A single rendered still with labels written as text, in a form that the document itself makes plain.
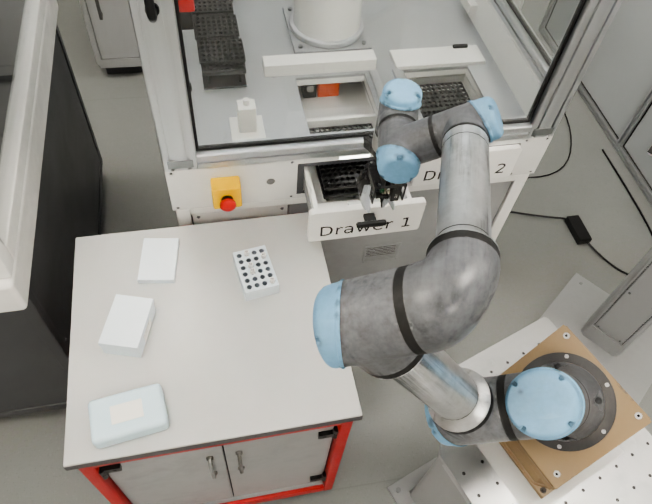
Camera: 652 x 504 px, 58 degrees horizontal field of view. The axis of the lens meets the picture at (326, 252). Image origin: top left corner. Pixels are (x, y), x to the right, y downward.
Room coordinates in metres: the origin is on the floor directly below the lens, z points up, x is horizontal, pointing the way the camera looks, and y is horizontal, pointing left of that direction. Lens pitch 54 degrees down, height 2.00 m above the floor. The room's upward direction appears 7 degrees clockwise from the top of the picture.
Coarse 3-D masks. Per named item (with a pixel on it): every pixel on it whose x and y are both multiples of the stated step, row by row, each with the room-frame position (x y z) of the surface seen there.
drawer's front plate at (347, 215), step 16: (320, 208) 0.90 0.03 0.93; (336, 208) 0.90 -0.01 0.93; (352, 208) 0.91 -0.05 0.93; (384, 208) 0.93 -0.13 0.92; (400, 208) 0.94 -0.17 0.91; (416, 208) 0.95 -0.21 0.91; (320, 224) 0.88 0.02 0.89; (336, 224) 0.90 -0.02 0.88; (352, 224) 0.91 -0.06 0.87; (400, 224) 0.95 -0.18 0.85; (416, 224) 0.96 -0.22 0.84; (320, 240) 0.88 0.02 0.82
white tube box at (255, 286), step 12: (240, 252) 0.83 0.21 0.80; (252, 252) 0.84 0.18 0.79; (240, 264) 0.80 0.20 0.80; (264, 264) 0.82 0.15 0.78; (240, 276) 0.76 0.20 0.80; (252, 276) 0.77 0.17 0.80; (264, 276) 0.78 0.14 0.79; (252, 288) 0.73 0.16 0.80; (264, 288) 0.74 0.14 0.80; (276, 288) 0.75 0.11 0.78
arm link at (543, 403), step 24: (504, 384) 0.45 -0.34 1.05; (528, 384) 0.43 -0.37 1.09; (552, 384) 0.43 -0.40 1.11; (576, 384) 0.45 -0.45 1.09; (504, 408) 0.40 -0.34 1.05; (528, 408) 0.40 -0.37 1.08; (552, 408) 0.40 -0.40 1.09; (576, 408) 0.40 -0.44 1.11; (528, 432) 0.36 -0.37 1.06; (552, 432) 0.36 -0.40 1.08
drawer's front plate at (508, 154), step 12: (516, 144) 1.20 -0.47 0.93; (492, 156) 1.17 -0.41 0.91; (504, 156) 1.18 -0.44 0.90; (516, 156) 1.19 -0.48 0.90; (420, 168) 1.11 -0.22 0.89; (432, 168) 1.12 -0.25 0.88; (492, 168) 1.17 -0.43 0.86; (504, 168) 1.19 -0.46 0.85; (420, 180) 1.11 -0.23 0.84; (432, 180) 1.12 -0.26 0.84
